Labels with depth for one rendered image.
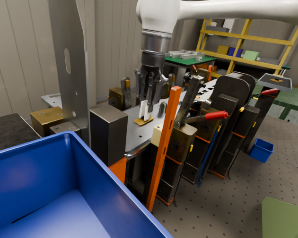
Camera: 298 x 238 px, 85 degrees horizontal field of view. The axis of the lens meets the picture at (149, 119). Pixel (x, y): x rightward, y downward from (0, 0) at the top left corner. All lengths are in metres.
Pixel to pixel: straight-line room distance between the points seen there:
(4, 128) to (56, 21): 0.32
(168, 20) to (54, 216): 0.49
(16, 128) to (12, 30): 1.87
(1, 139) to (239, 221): 0.84
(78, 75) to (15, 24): 2.03
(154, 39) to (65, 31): 0.23
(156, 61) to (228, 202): 0.67
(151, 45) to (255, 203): 0.80
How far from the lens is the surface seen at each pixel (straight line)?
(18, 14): 2.38
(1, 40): 2.34
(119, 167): 0.28
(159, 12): 0.50
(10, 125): 0.58
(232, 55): 6.12
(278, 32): 8.09
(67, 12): 0.37
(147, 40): 0.51
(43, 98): 0.81
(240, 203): 0.90
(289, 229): 0.70
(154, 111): 0.71
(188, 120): 0.51
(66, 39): 0.38
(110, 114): 0.23
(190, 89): 0.47
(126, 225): 0.23
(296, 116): 3.15
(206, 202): 0.82
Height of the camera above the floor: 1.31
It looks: 29 degrees down
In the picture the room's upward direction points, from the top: 9 degrees clockwise
